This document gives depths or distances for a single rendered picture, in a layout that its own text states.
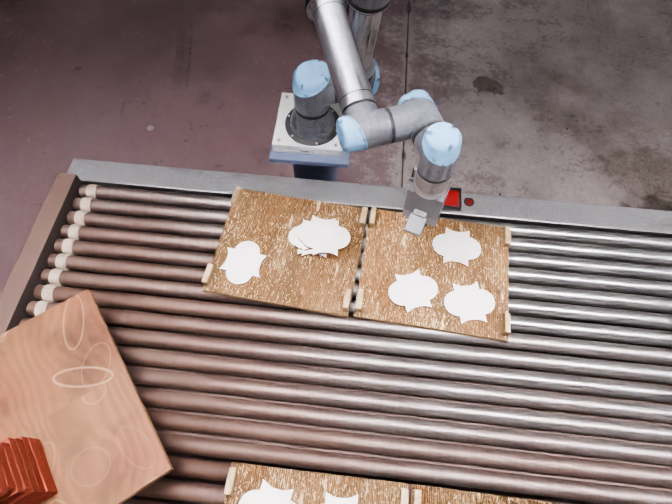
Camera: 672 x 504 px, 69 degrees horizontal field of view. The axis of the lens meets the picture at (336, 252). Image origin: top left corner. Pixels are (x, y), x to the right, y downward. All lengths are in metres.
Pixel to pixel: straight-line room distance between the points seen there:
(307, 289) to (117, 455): 0.59
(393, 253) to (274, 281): 0.35
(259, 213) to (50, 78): 2.43
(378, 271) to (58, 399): 0.84
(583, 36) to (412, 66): 1.20
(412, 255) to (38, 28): 3.28
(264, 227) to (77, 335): 0.56
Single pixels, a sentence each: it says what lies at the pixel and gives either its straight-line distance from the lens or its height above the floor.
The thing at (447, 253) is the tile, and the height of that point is 0.94.
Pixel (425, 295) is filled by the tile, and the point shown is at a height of 0.94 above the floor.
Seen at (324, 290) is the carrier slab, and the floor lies 0.94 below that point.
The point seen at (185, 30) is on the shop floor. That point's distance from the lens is 3.72.
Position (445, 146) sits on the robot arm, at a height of 1.44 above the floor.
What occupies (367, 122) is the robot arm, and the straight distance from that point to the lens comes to 1.02.
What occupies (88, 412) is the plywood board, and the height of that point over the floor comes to 1.04.
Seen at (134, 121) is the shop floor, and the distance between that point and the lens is 3.20.
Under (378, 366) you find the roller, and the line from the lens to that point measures 1.29.
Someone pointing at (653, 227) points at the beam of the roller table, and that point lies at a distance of 1.74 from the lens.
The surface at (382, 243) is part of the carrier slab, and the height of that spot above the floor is 0.94.
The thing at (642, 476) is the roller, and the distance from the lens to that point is 1.43.
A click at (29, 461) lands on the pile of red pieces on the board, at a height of 1.11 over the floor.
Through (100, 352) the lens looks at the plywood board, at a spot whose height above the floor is 1.04.
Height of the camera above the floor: 2.16
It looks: 62 degrees down
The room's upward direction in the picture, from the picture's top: straight up
